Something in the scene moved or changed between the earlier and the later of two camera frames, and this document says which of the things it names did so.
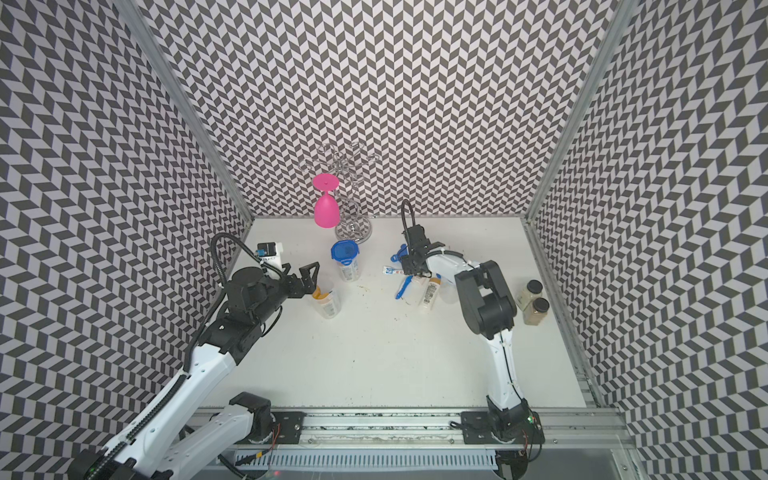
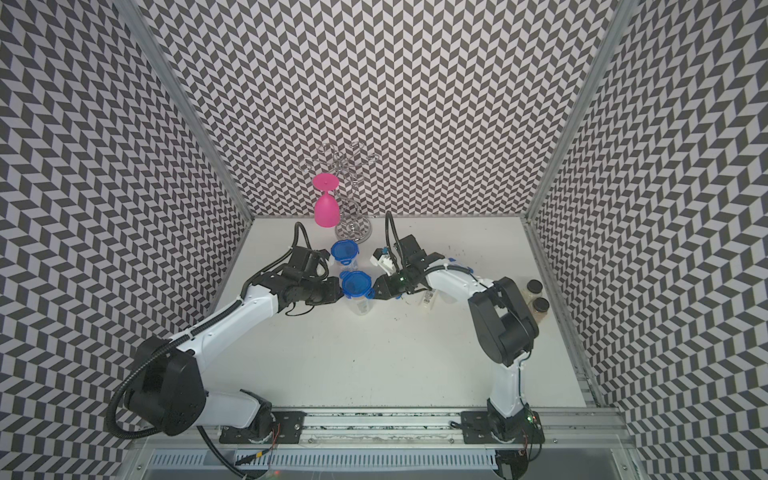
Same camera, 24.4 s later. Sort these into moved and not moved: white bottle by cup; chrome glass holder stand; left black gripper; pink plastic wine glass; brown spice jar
Moved: left black gripper
Not moved: pink plastic wine glass; brown spice jar; white bottle by cup; chrome glass holder stand
